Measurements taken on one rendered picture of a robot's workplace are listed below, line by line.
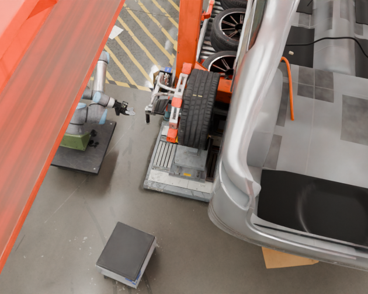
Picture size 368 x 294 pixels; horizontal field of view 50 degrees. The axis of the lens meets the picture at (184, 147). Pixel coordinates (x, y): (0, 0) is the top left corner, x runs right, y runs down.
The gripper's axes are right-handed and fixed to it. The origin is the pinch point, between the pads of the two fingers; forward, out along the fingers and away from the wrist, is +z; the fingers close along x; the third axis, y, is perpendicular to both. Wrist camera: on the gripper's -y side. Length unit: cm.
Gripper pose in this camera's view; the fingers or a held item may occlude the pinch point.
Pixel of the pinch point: (133, 114)
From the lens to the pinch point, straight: 354.8
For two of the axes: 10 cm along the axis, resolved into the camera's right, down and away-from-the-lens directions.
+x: 1.2, -8.3, 5.4
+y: 4.8, -4.3, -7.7
